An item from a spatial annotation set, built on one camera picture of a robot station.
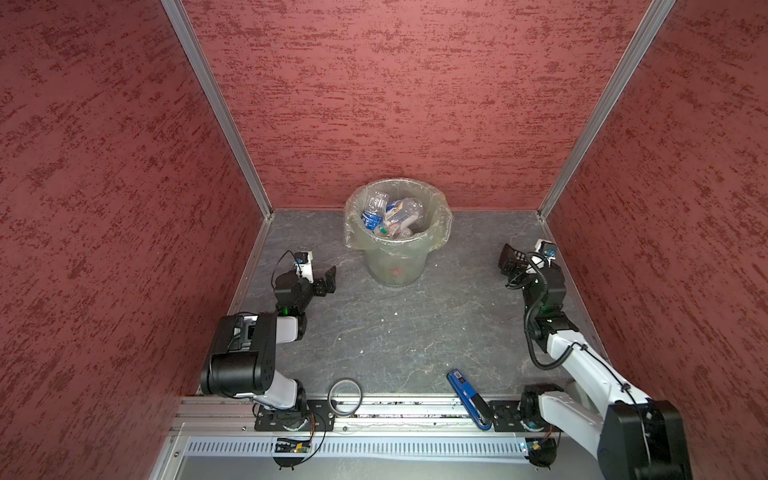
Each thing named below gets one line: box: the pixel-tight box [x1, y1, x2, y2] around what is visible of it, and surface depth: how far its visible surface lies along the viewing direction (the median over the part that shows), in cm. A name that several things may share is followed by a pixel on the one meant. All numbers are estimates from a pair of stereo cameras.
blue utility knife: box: [446, 369, 494, 431], surface depth 76 cm
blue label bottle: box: [361, 191, 389, 232], surface depth 90 cm
